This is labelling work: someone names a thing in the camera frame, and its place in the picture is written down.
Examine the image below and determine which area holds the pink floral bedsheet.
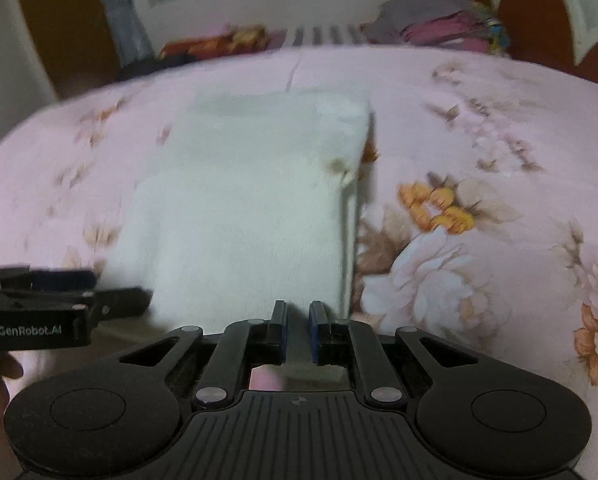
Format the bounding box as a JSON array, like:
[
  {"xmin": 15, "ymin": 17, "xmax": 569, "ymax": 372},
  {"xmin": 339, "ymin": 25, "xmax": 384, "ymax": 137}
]
[{"xmin": 0, "ymin": 42, "xmax": 598, "ymax": 480}]

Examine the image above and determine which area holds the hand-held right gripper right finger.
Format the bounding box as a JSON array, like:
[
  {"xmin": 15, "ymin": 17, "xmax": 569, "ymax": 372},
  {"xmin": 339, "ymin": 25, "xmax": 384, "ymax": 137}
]
[{"xmin": 309, "ymin": 300, "xmax": 480, "ymax": 409}]

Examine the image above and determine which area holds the brown wooden door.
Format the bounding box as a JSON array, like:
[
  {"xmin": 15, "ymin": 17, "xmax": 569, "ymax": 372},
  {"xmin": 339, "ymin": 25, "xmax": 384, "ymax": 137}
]
[{"xmin": 12, "ymin": 0, "xmax": 121, "ymax": 102}]

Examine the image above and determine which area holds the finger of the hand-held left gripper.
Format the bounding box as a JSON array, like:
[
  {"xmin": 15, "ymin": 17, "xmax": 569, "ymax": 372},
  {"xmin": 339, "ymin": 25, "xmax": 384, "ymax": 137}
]
[
  {"xmin": 26, "ymin": 268, "xmax": 98, "ymax": 293},
  {"xmin": 82, "ymin": 286, "xmax": 153, "ymax": 322}
]

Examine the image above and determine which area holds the white and brown headboard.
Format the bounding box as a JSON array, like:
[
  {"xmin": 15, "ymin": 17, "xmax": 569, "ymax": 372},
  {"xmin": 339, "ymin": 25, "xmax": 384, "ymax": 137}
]
[{"xmin": 468, "ymin": 0, "xmax": 598, "ymax": 92}]

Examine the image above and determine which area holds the red orange cloth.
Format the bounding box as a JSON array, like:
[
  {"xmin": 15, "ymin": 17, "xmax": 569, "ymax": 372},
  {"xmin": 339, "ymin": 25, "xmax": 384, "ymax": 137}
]
[{"xmin": 158, "ymin": 24, "xmax": 286, "ymax": 61}]

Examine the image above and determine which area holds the grey curtain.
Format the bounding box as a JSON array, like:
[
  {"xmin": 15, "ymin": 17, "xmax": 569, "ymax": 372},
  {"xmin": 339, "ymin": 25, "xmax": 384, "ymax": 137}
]
[{"xmin": 83, "ymin": 0, "xmax": 156, "ymax": 63}]

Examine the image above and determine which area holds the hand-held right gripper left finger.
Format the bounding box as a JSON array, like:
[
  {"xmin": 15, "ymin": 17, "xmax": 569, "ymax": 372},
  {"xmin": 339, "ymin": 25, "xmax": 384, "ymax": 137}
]
[{"xmin": 119, "ymin": 300, "xmax": 288, "ymax": 409}]

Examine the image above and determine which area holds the white cloth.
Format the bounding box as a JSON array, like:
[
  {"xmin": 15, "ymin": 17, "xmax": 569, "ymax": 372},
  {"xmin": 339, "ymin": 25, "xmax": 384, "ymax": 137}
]
[{"xmin": 100, "ymin": 87, "xmax": 376, "ymax": 383}]

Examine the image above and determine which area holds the pile of clothes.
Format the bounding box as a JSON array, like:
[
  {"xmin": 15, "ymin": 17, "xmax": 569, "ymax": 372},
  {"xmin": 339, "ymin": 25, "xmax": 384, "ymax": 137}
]
[{"xmin": 363, "ymin": 0, "xmax": 510, "ymax": 57}]

